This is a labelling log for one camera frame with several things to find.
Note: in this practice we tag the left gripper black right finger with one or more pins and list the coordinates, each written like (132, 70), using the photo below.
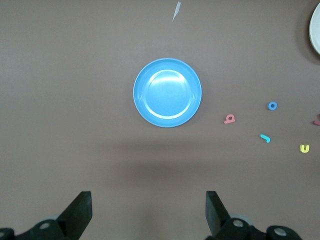
(232, 230)

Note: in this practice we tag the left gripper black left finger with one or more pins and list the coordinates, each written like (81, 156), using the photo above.
(62, 230)

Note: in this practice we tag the pinkish red letter a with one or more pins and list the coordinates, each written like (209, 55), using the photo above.
(229, 119)

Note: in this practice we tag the blue letter o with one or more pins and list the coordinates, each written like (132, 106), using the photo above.
(269, 106)

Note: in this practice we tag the teal letter j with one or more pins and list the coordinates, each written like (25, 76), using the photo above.
(264, 137)

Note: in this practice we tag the yellow letter n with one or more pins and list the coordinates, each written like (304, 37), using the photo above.
(301, 149)

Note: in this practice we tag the dark red letter l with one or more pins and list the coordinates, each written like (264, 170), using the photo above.
(317, 122)

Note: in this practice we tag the blue plate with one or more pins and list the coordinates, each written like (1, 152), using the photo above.
(167, 92)

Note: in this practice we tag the beige plate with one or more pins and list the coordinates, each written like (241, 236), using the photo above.
(315, 27)

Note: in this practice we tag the white tape scrap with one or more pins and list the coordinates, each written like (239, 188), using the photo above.
(176, 11)

